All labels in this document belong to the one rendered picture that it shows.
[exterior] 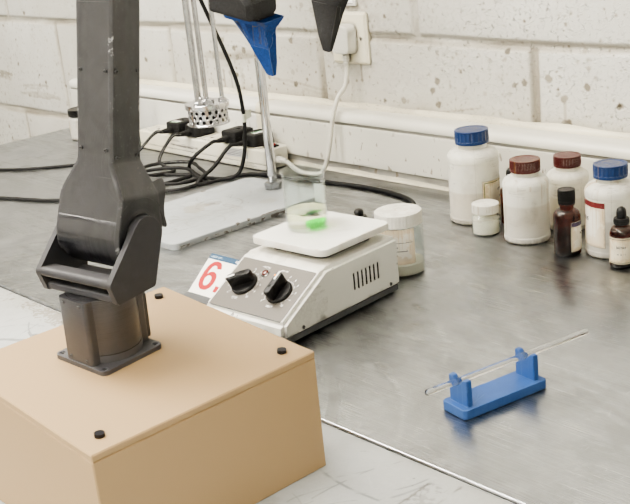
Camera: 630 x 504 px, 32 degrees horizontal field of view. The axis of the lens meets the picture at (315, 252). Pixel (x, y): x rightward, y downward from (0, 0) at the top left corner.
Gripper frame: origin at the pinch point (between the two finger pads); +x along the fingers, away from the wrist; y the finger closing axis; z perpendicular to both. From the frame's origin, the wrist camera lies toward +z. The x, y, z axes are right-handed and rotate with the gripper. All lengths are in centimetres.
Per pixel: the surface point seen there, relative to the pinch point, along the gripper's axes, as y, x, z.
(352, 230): 5.4, 25.2, 1.5
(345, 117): 48, 36, -38
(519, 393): -6.2, 26.7, 32.5
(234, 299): -8.7, 29.8, -4.0
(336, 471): -25.7, 26.0, 27.2
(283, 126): 48, 42, -54
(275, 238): -1.1, 25.6, -4.7
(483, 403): -10.2, 26.1, 31.3
